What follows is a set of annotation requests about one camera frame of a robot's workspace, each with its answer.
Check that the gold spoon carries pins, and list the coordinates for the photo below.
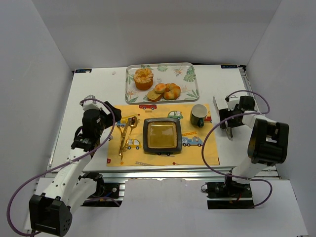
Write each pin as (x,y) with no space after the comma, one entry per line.
(133,122)

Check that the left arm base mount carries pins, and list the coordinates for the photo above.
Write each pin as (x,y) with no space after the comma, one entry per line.
(108,191)

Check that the gold fork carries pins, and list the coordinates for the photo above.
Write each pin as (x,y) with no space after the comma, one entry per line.
(122,141)

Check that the floral serving tray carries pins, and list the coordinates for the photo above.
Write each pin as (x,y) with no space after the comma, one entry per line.
(181,74)

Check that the sugar-topped round cake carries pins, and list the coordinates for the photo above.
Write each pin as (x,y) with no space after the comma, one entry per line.
(143,78)

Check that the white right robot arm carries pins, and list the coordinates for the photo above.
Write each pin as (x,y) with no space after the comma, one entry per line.
(267,146)

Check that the twisted ring bread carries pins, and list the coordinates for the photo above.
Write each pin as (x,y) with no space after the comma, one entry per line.
(172,91)

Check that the green mug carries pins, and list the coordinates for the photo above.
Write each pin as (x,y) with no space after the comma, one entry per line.
(198,115)

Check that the gold knife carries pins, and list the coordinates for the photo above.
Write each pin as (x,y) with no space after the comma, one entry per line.
(127,124)

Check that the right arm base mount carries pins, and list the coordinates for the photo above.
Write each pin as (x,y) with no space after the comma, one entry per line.
(228,195)

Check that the yellow vehicle-print placemat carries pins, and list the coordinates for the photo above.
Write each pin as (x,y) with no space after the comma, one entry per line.
(192,138)

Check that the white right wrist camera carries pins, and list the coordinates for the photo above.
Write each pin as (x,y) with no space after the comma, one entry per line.
(232,102)

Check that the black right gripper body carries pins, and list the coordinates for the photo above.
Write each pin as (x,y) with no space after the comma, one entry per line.
(227,118)

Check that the dark square plate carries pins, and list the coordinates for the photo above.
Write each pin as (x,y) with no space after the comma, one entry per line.
(162,136)

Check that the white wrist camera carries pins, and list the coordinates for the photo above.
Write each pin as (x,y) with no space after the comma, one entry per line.
(232,102)
(89,103)

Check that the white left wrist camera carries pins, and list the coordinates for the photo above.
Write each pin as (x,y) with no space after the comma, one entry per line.
(89,103)

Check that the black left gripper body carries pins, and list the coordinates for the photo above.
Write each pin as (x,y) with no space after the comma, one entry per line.
(111,115)

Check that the sliced bread piece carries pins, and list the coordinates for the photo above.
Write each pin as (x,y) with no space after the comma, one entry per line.
(153,96)

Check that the small round bun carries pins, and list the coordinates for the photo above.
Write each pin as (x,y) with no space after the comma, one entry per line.
(160,88)

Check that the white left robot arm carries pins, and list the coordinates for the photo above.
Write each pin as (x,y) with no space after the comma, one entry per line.
(52,211)

